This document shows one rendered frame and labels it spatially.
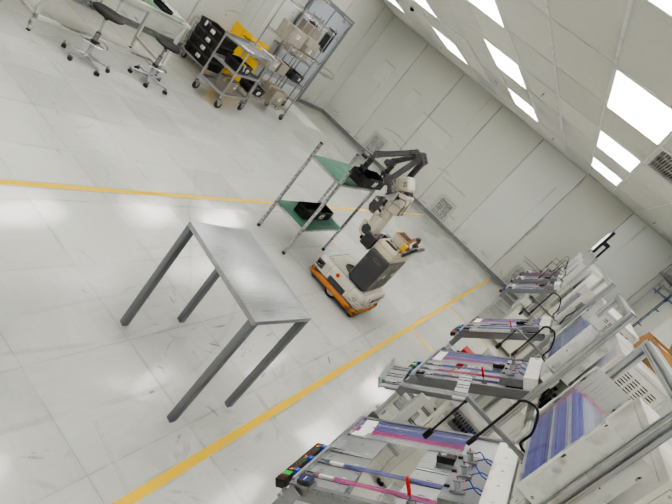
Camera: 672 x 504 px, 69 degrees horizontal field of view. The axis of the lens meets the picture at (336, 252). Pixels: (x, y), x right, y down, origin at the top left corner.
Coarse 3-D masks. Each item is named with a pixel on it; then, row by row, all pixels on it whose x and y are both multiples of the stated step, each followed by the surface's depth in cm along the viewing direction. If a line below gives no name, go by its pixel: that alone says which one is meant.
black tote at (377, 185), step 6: (354, 168) 472; (354, 174) 472; (360, 174) 469; (366, 174) 508; (372, 174) 520; (378, 174) 521; (354, 180) 472; (360, 180) 470; (366, 180) 474; (372, 180) 484; (378, 180) 522; (360, 186) 475; (366, 186) 486; (372, 186) 498; (378, 186) 510
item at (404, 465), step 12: (444, 408) 336; (468, 408) 353; (432, 420) 331; (480, 420) 351; (468, 432) 325; (408, 456) 312; (420, 456) 308; (384, 468) 320; (396, 468) 316; (408, 468) 312; (384, 480) 320; (396, 480) 316
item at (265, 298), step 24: (216, 240) 260; (240, 240) 278; (168, 264) 267; (216, 264) 244; (240, 264) 257; (264, 264) 275; (144, 288) 274; (240, 288) 240; (264, 288) 255; (288, 288) 272; (264, 312) 238; (288, 312) 253; (240, 336) 231; (288, 336) 267; (216, 360) 239; (264, 360) 275; (240, 384) 284
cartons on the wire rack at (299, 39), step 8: (280, 24) 793; (288, 24) 786; (280, 32) 793; (288, 32) 786; (296, 32) 790; (288, 40) 791; (296, 40) 803; (304, 40) 816; (312, 40) 837; (304, 48) 840; (312, 48) 852; (312, 56) 869; (264, 64) 799; (272, 64) 811; (280, 64) 829; (280, 72) 839; (264, 88) 874; (272, 88) 867; (280, 88) 905; (264, 96) 875; (272, 96) 868; (280, 96) 887; (280, 104) 907
